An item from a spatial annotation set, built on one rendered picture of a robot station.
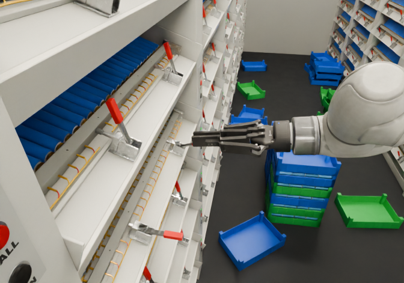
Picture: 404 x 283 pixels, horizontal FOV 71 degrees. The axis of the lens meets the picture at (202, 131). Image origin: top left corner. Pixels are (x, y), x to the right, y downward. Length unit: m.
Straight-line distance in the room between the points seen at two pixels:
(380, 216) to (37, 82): 1.99
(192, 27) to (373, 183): 1.82
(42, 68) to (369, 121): 0.45
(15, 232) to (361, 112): 0.46
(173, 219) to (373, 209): 1.49
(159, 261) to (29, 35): 0.63
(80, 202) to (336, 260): 1.53
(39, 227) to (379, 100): 0.45
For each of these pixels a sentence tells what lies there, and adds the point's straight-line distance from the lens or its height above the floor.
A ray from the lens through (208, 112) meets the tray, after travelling 1.33.
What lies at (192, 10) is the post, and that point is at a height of 1.23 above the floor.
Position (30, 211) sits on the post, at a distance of 0.25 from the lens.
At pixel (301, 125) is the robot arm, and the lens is 0.66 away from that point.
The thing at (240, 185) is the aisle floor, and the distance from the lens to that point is 1.97.
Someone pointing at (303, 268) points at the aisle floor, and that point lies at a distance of 1.68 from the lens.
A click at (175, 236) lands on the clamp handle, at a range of 0.55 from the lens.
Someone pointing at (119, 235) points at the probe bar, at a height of 0.95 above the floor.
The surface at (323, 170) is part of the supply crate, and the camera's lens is 1.55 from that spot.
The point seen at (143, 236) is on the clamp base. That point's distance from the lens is 0.56.
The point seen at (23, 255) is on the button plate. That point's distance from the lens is 0.25.
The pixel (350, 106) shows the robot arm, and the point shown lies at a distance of 0.51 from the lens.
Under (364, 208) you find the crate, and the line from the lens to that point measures 2.08.
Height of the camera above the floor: 1.37
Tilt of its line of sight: 34 degrees down
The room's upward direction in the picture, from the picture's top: straight up
